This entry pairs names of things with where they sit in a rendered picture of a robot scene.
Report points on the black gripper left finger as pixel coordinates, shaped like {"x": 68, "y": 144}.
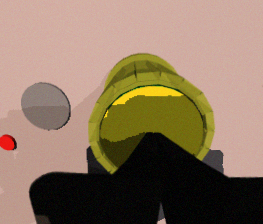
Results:
{"x": 86, "y": 198}

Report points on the red button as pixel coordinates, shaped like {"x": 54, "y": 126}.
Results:
{"x": 7, "y": 142}

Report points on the grey round disc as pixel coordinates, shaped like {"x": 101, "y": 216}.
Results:
{"x": 45, "y": 106}

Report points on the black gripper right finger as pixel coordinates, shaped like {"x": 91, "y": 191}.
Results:
{"x": 195, "y": 193}

